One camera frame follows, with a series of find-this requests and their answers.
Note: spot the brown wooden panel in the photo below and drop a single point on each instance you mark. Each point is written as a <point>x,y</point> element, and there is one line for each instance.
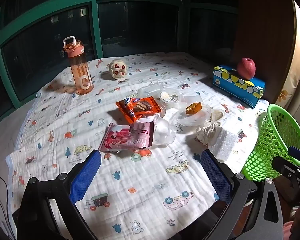
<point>265,30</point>

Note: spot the floral pillow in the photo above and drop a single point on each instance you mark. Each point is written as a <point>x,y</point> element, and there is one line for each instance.
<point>297,80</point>

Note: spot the clear ribbed plastic tray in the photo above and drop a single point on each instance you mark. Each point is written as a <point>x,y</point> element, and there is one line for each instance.
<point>150,88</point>

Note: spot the blue spotted box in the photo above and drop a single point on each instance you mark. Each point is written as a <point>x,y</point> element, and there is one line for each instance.
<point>230,85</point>

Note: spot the clear plastic cup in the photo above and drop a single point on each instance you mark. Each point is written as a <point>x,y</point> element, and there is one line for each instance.
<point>165,132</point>

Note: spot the green plastic basket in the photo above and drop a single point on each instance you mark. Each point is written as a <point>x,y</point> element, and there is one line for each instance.
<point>262,140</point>

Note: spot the orange peel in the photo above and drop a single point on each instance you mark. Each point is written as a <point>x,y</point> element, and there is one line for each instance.
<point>193,108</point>

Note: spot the orange water bottle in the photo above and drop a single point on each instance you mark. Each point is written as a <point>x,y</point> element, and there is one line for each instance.
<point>81,75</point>

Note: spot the white printed blanket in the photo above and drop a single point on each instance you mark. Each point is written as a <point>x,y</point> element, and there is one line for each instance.
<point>65,120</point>

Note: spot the clear round plastic lid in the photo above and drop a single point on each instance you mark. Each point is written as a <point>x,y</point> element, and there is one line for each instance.
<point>190,121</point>

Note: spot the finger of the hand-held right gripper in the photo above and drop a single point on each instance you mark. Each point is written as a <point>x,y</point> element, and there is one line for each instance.
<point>287,166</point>
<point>298,156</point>

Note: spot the tissue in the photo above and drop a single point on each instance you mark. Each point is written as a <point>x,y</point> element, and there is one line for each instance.
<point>207,133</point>

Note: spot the red apple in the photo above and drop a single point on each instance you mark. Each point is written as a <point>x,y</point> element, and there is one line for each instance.
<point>246,67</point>

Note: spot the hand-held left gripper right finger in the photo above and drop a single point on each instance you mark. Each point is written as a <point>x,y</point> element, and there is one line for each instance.
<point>215,176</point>

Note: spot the white pudding cup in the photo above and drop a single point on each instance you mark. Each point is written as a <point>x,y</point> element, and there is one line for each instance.
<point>216,115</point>

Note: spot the white paper towel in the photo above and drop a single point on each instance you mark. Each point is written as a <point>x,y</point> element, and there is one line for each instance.
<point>222,145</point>

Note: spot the labelled pudding cup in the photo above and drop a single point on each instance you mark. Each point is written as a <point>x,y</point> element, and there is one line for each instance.
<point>168,98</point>

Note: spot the orange snack wrapper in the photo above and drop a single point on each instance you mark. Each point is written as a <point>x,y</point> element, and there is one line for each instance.
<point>137,107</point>

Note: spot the cream plush toy red spots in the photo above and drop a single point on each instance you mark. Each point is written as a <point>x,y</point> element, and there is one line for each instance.
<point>116,70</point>

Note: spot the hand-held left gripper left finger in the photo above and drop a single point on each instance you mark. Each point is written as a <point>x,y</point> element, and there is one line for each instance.
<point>86,177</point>

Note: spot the pink snack wrapper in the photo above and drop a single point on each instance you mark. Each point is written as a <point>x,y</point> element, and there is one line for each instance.
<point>125,138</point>

